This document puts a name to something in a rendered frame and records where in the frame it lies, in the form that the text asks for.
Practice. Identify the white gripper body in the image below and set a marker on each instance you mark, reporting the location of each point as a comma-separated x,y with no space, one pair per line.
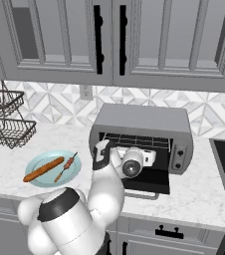
148,155

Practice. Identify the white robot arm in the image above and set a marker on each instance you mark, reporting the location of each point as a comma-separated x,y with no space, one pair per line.
101,196

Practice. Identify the black toaster oven door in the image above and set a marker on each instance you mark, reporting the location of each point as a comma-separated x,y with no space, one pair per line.
151,181

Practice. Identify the black toaster oven knob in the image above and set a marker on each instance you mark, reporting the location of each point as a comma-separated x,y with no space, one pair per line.
181,153
178,165

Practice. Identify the grey toaster oven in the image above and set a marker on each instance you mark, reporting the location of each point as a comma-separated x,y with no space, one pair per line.
141,119

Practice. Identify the kebab skewer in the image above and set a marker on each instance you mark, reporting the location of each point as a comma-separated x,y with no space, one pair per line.
68,164

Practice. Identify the grey base cupboard door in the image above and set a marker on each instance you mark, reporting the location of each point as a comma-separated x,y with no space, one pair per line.
171,249
1,237

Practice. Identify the brown baguette bread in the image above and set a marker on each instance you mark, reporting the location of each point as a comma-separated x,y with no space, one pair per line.
43,169

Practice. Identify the grey glass cupboard door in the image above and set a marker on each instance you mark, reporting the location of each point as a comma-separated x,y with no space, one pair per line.
54,40
177,40

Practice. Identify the grey drawer front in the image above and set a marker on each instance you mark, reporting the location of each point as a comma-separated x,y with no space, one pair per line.
1,207
190,230

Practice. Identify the light blue plate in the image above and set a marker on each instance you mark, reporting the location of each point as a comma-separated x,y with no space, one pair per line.
46,177

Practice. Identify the grey wall outlet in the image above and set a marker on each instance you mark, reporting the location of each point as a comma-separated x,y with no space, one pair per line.
86,92

